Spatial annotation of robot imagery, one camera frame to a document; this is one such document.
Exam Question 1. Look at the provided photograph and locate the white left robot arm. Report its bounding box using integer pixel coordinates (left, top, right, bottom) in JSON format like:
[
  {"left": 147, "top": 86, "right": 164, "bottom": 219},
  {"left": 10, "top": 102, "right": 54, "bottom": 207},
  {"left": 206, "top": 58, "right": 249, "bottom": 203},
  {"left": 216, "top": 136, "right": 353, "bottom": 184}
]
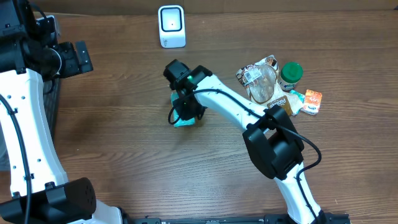
[{"left": 1, "top": 0, "right": 128, "bottom": 223}]

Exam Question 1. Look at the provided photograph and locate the small teal white packet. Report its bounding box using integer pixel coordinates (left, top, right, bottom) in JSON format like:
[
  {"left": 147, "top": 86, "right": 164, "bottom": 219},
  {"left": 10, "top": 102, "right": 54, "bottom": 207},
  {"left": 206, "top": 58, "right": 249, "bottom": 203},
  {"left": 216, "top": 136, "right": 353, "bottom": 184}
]
[{"left": 289, "top": 90, "right": 305, "bottom": 103}]

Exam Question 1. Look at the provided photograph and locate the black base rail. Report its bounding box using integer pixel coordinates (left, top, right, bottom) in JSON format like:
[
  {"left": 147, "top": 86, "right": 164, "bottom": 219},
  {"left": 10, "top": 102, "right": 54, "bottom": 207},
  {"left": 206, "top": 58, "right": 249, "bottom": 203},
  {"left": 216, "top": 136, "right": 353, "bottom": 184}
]
[{"left": 132, "top": 213, "right": 351, "bottom": 224}]

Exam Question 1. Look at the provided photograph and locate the green lid jar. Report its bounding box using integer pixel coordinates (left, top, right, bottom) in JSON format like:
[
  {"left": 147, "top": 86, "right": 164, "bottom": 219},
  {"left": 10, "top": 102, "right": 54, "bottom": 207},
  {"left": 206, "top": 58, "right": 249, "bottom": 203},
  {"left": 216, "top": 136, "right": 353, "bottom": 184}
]
[{"left": 277, "top": 62, "right": 303, "bottom": 91}]

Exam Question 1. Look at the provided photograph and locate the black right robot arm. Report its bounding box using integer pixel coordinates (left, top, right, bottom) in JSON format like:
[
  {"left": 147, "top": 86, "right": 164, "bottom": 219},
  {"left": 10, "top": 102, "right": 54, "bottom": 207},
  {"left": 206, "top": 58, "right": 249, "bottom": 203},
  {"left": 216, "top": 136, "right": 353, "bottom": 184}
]
[{"left": 164, "top": 59, "right": 326, "bottom": 223}]

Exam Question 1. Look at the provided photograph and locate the beige brown snack pouch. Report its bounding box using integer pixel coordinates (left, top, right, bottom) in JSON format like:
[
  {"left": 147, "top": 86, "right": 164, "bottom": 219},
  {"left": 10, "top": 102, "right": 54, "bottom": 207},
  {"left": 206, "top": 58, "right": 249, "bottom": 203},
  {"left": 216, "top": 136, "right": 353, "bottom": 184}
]
[{"left": 236, "top": 55, "right": 304, "bottom": 116}]

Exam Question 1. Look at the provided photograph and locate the orange snack packet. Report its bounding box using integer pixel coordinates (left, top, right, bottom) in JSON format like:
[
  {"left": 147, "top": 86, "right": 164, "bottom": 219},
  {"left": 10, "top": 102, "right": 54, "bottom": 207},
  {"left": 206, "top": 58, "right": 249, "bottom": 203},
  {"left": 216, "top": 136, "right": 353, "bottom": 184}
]
[{"left": 301, "top": 89, "right": 323, "bottom": 115}]

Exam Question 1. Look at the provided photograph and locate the grey plastic basket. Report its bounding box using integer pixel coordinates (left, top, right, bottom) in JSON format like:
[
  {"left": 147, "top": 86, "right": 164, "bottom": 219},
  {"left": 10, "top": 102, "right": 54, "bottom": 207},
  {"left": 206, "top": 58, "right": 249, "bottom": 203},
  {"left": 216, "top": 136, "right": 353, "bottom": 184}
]
[{"left": 1, "top": 79, "right": 61, "bottom": 171}]

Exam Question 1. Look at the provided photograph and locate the white barcode scanner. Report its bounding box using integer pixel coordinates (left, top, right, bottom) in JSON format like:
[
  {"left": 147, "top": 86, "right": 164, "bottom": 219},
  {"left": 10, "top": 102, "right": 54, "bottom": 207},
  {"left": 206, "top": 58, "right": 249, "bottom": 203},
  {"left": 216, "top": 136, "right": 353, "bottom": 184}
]
[{"left": 158, "top": 5, "right": 186, "bottom": 49}]

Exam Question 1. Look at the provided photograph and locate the teal tissue pack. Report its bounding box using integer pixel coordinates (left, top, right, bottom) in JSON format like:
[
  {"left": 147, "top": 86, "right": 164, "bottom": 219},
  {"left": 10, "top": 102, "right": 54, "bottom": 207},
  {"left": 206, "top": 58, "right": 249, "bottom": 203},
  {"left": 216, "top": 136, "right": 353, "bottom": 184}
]
[{"left": 170, "top": 92, "right": 195, "bottom": 128}]

